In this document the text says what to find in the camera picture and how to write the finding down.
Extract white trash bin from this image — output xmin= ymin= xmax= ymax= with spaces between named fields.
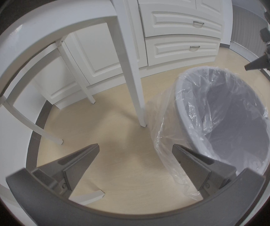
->
xmin=174 ymin=66 xmax=270 ymax=176

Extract white chair dark grey cushions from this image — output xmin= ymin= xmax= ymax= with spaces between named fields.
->
xmin=0 ymin=0 xmax=148 ymax=205

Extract clear plastic bag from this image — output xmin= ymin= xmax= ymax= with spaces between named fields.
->
xmin=147 ymin=66 xmax=270 ymax=201

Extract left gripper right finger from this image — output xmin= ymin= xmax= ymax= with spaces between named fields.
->
xmin=172 ymin=144 xmax=237 ymax=199

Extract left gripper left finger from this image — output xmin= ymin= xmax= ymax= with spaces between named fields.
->
xmin=31 ymin=143 xmax=100 ymax=198

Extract grey curtain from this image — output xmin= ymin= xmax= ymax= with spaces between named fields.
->
xmin=231 ymin=5 xmax=270 ymax=58

